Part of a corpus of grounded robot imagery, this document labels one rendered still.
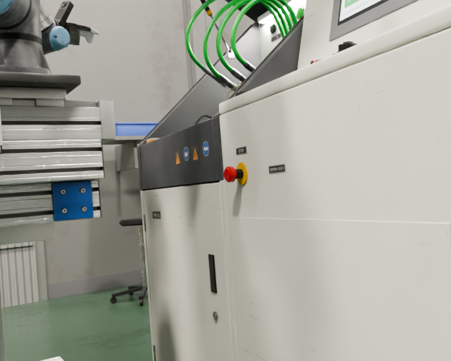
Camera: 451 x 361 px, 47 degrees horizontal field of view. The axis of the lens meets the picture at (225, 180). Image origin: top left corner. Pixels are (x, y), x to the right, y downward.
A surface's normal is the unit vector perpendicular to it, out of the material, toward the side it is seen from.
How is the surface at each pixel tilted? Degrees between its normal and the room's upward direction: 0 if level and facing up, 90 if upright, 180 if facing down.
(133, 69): 90
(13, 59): 72
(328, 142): 90
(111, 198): 90
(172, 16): 90
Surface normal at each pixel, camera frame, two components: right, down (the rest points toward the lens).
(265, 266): -0.89, 0.06
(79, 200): 0.52, -0.06
